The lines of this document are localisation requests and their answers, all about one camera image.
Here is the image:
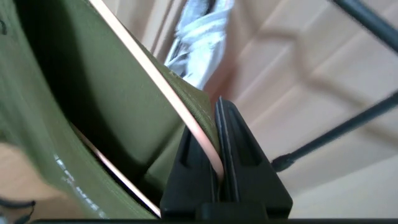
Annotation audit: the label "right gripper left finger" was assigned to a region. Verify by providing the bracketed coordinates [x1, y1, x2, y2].
[160, 126, 221, 218]

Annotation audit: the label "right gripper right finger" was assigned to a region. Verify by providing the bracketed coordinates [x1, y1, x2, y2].
[214, 96, 293, 218]

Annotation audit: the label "pink clothes hanger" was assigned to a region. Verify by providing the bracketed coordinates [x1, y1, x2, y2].
[70, 0, 225, 218]

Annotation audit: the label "green garment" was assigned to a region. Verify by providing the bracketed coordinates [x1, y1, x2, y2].
[0, 0, 221, 220]

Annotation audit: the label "pale grey shorts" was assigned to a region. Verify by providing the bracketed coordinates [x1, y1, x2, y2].
[164, 0, 236, 91]

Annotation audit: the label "black clothes rack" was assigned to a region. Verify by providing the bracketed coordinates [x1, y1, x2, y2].
[271, 0, 398, 172]

